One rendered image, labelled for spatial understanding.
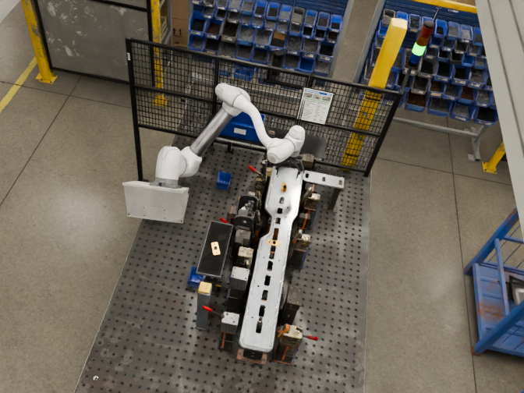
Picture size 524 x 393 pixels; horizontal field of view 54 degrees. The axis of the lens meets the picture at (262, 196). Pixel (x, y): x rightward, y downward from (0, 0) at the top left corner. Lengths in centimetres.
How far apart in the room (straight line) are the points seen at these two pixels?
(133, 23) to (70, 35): 69
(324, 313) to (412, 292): 132
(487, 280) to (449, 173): 135
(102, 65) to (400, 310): 365
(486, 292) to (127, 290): 284
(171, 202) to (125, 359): 103
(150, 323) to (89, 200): 177
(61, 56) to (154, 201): 257
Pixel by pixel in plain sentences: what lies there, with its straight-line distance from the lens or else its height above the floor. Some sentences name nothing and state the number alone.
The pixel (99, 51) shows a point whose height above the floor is 50.
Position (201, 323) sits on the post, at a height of 77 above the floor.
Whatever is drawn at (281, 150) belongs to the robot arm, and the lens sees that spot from 305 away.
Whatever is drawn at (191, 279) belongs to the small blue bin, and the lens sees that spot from 342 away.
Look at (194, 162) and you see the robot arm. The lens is 364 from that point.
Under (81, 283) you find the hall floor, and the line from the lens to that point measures 429.
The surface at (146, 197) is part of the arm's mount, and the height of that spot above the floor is 93.
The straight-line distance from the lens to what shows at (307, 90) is 365.
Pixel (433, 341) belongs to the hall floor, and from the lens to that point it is 443.
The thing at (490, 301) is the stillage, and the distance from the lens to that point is 463.
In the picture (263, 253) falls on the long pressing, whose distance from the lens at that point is 321.
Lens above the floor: 367
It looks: 50 degrees down
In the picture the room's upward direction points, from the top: 11 degrees clockwise
